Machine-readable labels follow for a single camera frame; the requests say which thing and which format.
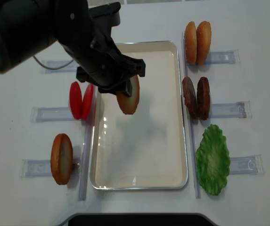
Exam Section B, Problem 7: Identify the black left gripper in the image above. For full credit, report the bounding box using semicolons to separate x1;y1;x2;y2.
61;2;146;95

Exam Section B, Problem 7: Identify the bun slice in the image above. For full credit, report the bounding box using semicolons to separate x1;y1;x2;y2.
116;75;140;114
50;133;73;185

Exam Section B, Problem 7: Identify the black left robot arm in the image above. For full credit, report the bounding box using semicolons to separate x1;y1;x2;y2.
0;0;146;97

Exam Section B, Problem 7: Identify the red tomato slice outer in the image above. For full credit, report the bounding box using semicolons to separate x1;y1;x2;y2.
69;81;82;120

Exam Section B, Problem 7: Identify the red tomato slice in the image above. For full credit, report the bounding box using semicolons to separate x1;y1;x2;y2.
82;84;94;120
69;81;82;120

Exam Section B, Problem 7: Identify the red tomato slice inner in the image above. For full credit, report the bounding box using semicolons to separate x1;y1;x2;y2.
82;84;94;120

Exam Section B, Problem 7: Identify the brown meat patty left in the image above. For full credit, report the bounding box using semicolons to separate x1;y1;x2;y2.
182;76;197;119

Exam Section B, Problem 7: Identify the brown meat patty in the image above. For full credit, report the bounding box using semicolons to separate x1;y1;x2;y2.
182;76;197;119
196;77;211;121

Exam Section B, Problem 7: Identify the brown meat patty right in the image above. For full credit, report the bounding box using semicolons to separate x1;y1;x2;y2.
196;77;211;121

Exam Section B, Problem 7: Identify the green lettuce leaf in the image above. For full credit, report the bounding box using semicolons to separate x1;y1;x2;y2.
196;124;231;195

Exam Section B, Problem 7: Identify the bun top left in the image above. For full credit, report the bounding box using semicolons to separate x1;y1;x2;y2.
184;21;197;65

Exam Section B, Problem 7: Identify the bun top right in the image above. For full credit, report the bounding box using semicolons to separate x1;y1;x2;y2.
196;21;212;65

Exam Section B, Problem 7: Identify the white metal tray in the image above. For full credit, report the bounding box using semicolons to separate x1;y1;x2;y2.
90;40;188;190

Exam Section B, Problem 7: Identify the black base at bottom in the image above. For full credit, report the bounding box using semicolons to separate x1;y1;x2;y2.
67;213;215;226

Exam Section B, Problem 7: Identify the clear pusher rail cheese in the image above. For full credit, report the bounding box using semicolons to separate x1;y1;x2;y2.
41;60;79;74

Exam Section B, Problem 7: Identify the grey cable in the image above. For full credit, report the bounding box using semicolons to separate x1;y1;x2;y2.
32;55;74;71

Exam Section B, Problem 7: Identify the clear pusher rail tomato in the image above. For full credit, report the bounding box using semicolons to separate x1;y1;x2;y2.
30;107;75;122

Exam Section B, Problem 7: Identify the clear left front rail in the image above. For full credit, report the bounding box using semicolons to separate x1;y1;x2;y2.
78;122;91;201

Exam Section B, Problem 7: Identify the clear rail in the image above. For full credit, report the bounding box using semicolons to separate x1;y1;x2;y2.
181;31;201;199
78;122;91;201

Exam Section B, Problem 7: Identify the clear pusher rail bun bottom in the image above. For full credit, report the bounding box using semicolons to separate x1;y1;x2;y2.
19;159;81;178

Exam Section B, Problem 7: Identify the clear pusher rail bun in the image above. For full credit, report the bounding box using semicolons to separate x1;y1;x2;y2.
205;49;240;64
19;159;81;178

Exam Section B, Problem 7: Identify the clear pusher rail bun top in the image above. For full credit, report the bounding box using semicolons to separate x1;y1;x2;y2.
205;49;240;64

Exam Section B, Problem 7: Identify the clear pusher rail patty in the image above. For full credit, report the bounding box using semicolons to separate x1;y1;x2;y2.
209;101;252;119

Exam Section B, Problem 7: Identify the clear right front rail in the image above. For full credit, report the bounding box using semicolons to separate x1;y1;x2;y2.
181;31;201;199

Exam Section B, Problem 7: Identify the clear pusher rail lettuce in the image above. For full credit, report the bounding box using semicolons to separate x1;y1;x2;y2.
229;154;264;175

